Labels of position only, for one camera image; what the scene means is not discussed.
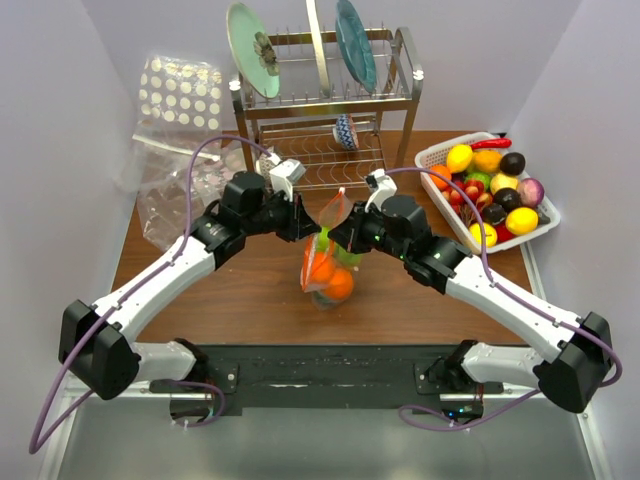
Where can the light green pepper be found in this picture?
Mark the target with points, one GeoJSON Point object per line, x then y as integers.
{"type": "Point", "coordinates": [345, 258]}

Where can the green apple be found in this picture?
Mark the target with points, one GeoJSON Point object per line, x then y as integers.
{"type": "Point", "coordinates": [323, 243]}

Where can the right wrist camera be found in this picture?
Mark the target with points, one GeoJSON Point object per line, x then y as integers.
{"type": "Point", "coordinates": [381, 187]}

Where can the clear crumpled plastic bag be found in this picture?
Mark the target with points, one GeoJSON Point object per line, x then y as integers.
{"type": "Point", "coordinates": [157, 173]}

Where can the blue patterned bowl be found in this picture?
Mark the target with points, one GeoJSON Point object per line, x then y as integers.
{"type": "Point", "coordinates": [345, 134]}

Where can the orange fruit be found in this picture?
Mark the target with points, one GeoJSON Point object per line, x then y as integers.
{"type": "Point", "coordinates": [340, 286]}
{"type": "Point", "coordinates": [322, 268]}
{"type": "Point", "coordinates": [487, 161]}

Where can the white food tray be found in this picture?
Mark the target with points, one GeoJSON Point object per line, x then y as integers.
{"type": "Point", "coordinates": [437, 154]}

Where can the yellow apple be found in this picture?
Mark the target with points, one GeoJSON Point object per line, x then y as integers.
{"type": "Point", "coordinates": [484, 234]}

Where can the grey patterned bowl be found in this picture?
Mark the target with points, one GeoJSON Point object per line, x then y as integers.
{"type": "Point", "coordinates": [267, 161]}

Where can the red chili pepper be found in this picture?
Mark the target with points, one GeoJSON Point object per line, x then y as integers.
{"type": "Point", "coordinates": [493, 143]}

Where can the beige plate on edge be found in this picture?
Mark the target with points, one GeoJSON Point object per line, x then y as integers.
{"type": "Point", "coordinates": [318, 46]}

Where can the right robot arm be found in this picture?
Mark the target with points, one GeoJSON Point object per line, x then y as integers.
{"type": "Point", "coordinates": [566, 357]}

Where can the metal dish rack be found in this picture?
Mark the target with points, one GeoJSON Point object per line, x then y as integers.
{"type": "Point", "coordinates": [298, 122]}

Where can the pale yellow pear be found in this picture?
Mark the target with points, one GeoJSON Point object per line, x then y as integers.
{"type": "Point", "coordinates": [501, 180]}

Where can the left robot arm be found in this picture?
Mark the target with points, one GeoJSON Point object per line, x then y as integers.
{"type": "Point", "coordinates": [98, 342]}

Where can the small orange tangerine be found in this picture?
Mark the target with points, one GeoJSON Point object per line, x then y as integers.
{"type": "Point", "coordinates": [440, 175]}

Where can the dark mangosteen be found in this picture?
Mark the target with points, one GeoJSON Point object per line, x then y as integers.
{"type": "Point", "coordinates": [512, 163]}
{"type": "Point", "coordinates": [508, 198]}

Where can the purple onion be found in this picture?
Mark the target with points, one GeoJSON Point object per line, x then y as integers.
{"type": "Point", "coordinates": [531, 192]}

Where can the yellow lemon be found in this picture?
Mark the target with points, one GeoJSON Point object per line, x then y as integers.
{"type": "Point", "coordinates": [459, 158]}
{"type": "Point", "coordinates": [521, 221]}

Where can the teal plate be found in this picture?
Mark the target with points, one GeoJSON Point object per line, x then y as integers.
{"type": "Point", "coordinates": [354, 45]}

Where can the green floral plate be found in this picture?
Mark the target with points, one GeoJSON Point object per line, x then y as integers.
{"type": "Point", "coordinates": [252, 50]}

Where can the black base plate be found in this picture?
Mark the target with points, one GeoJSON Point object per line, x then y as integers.
{"type": "Point", "coordinates": [333, 376]}

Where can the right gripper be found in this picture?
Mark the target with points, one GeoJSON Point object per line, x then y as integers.
{"type": "Point", "coordinates": [349, 233]}

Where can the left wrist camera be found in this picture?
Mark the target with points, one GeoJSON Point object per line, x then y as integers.
{"type": "Point", "coordinates": [284, 177]}

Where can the orange zip top bag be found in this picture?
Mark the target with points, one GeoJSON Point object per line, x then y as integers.
{"type": "Point", "coordinates": [332, 214]}

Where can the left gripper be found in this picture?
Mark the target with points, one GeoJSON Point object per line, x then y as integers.
{"type": "Point", "coordinates": [299, 223]}

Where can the polka dot plastic bag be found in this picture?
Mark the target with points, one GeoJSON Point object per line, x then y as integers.
{"type": "Point", "coordinates": [179, 106]}

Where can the dark green avocado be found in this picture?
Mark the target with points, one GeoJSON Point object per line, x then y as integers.
{"type": "Point", "coordinates": [322, 302]}

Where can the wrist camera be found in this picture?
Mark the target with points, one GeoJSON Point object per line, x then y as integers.
{"type": "Point", "coordinates": [381, 187]}
{"type": "Point", "coordinates": [284, 177]}

